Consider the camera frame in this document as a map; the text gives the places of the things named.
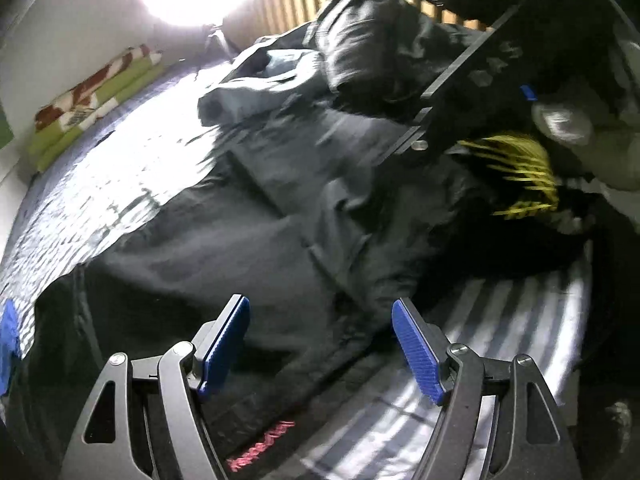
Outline black cloth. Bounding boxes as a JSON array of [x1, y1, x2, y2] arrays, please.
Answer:
[[435, 145, 593, 286]]

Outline blue tape patch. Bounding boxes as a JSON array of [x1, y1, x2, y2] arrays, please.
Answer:
[[0, 297, 22, 396]]

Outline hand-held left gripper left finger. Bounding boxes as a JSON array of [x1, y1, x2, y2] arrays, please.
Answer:
[[62, 294, 251, 480]]

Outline light blue jeans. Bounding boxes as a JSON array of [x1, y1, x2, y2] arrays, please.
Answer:
[[197, 47, 326, 128]]

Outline striped bedspread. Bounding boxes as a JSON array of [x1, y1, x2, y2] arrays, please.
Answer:
[[0, 67, 596, 480]]

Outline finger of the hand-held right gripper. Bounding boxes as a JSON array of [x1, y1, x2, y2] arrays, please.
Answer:
[[387, 110, 481, 158], [421, 6, 523, 111]]

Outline black light tripod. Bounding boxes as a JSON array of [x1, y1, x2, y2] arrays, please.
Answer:
[[200, 22, 246, 61]]

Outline green patterned pillow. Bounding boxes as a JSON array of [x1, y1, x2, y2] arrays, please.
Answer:
[[27, 57, 166, 171]]

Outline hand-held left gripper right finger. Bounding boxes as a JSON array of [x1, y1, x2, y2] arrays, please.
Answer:
[[391, 298, 583, 480]]

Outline red white patterned cloth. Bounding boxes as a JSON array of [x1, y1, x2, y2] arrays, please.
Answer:
[[35, 45, 163, 128]]

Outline wooden slat headboard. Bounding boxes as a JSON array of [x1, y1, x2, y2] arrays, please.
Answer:
[[255, 0, 496, 36]]

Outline person's right hand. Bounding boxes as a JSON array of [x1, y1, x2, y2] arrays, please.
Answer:
[[531, 101, 595, 147]]

